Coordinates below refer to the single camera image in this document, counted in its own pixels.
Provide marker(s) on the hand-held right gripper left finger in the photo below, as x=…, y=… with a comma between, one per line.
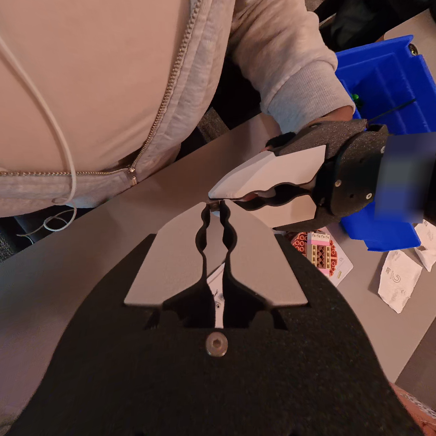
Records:
x=163, y=266

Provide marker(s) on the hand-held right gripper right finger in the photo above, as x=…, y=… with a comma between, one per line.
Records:
x=266, y=266

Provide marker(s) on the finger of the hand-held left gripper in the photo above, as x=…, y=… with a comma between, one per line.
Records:
x=279, y=167
x=286, y=212

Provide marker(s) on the blue plastic bin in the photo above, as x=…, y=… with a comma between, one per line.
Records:
x=388, y=75

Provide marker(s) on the brick flowerpot model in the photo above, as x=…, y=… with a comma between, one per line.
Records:
x=320, y=252

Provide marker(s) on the black bin divider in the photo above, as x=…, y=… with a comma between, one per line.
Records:
x=392, y=112

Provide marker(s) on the pile of green bricks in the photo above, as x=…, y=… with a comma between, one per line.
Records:
x=355, y=99

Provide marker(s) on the brick set instruction booklet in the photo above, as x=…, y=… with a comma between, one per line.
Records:
x=344, y=262

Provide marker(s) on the white paper sheet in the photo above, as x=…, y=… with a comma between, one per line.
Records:
x=426, y=245
x=398, y=279

